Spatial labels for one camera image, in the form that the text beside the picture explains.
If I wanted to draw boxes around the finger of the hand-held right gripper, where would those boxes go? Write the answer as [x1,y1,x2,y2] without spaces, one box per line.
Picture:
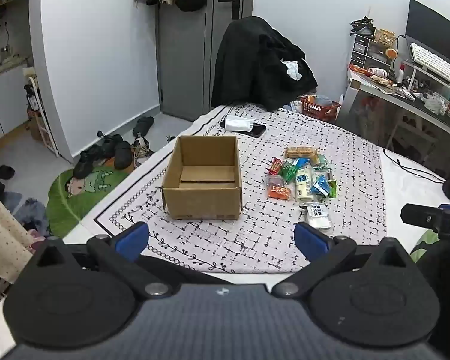
[400,202,450,235]

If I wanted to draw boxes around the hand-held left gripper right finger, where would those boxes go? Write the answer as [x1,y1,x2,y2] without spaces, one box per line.
[272,222,413,300]

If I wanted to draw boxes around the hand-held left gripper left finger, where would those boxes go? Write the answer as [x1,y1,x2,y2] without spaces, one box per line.
[34,222,173,300]

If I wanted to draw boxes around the white packet black label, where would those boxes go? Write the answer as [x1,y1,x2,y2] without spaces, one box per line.
[303,202,333,232]

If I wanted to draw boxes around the blue white snack packet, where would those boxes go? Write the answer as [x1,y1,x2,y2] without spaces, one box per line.
[310,176,331,196]

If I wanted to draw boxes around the cream packet blue label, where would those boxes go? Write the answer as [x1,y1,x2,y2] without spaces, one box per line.
[295,169,314,202]

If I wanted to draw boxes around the clear packet orange snacks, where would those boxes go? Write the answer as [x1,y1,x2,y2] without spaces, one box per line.
[266,175,292,200]

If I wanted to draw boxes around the dark green snack packet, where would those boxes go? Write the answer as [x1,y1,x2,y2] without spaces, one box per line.
[279,159,299,183]

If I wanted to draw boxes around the brown cardboard box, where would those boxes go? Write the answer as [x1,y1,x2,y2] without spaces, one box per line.
[161,135,243,221]

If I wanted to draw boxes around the white black patterned cloth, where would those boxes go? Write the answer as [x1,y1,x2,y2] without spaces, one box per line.
[95,103,389,274]

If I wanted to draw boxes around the green leaf cartoon rug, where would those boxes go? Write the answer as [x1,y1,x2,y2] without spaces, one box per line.
[46,168,130,239]

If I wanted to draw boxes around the white chair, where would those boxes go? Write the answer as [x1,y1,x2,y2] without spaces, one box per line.
[385,112,440,159]

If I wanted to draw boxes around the beige lace sneaker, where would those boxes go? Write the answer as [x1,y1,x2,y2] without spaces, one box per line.
[132,137,155,167]

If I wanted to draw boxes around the pink cushion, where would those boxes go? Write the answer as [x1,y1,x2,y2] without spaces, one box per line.
[22,229,50,253]

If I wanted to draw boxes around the blue grey fuzzy rug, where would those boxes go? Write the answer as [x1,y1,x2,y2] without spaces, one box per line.
[4,191,48,230]

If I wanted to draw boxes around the black slipper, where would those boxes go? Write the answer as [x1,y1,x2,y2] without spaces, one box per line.
[133,116,155,138]

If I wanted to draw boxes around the white desk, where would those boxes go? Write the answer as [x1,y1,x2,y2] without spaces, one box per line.
[346,65,450,148]

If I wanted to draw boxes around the black phone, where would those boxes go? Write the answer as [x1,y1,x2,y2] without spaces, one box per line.
[219,120,267,139]

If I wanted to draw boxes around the cream dotted cloth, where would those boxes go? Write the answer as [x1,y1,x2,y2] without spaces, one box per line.
[0,184,37,284]

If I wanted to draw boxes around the red plastic basket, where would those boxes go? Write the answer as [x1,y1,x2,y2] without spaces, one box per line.
[300,95,342,123]

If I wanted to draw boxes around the white storage rack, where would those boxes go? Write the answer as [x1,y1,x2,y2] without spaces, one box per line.
[22,67,59,157]

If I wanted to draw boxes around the white face mask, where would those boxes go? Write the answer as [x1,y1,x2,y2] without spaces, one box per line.
[224,116,256,133]

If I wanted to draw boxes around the white keyboard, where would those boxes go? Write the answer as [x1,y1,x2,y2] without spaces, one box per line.
[410,43,450,91]

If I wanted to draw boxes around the white crumpled cloth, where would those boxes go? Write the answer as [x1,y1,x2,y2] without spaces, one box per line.
[281,59,304,82]

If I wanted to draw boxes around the black bottle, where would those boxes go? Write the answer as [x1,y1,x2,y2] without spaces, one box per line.
[24,84,40,112]

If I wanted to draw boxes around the white drawer organizer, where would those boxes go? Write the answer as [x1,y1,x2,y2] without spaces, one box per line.
[350,34,393,70]

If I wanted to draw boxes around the wicker basket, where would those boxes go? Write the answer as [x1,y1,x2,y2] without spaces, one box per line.
[375,28,397,46]

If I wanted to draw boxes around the grey door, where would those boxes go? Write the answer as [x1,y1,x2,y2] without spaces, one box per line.
[155,0,256,122]

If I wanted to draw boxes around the black coat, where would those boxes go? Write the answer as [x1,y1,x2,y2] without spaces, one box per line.
[211,16,319,112]

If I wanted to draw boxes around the white cabinet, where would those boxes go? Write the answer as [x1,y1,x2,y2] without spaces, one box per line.
[0,56,35,148]

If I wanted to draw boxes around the black monitor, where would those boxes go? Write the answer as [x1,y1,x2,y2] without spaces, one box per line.
[405,0,450,63]

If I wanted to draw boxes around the black cable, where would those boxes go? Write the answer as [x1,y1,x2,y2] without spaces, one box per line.
[382,148,445,185]

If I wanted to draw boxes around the black door handle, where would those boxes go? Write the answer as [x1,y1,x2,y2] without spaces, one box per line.
[218,0,242,19]

